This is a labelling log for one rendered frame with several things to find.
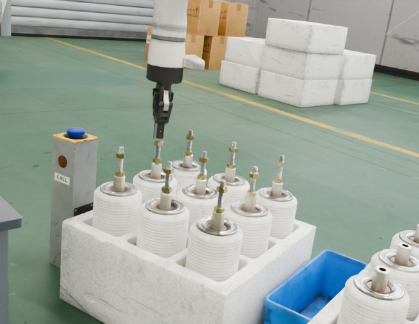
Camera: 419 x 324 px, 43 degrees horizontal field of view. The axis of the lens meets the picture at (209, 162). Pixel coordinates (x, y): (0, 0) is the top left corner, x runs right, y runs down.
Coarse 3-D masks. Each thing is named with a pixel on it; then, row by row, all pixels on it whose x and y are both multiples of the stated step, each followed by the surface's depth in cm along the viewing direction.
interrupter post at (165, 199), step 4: (160, 192) 100; (160, 196) 99; (164, 196) 99; (168, 196) 99; (160, 200) 99; (164, 200) 99; (168, 200) 99; (160, 204) 100; (164, 204) 99; (168, 204) 99; (164, 208) 99; (168, 208) 100
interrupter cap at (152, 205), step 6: (156, 198) 103; (150, 204) 100; (156, 204) 101; (174, 204) 102; (180, 204) 102; (150, 210) 98; (156, 210) 98; (162, 210) 98; (168, 210) 99; (174, 210) 99; (180, 210) 99
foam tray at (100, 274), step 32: (64, 224) 106; (64, 256) 108; (96, 256) 102; (128, 256) 98; (160, 256) 97; (288, 256) 108; (64, 288) 110; (96, 288) 104; (128, 288) 99; (160, 288) 95; (192, 288) 90; (224, 288) 89; (256, 288) 97; (128, 320) 101; (160, 320) 96; (192, 320) 92; (224, 320) 89; (256, 320) 102
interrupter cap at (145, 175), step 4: (140, 172) 116; (144, 172) 117; (148, 172) 118; (140, 176) 114; (144, 176) 115; (148, 176) 116; (164, 176) 117; (144, 180) 113; (148, 180) 113; (152, 180) 113; (156, 180) 113; (160, 180) 114; (164, 180) 114
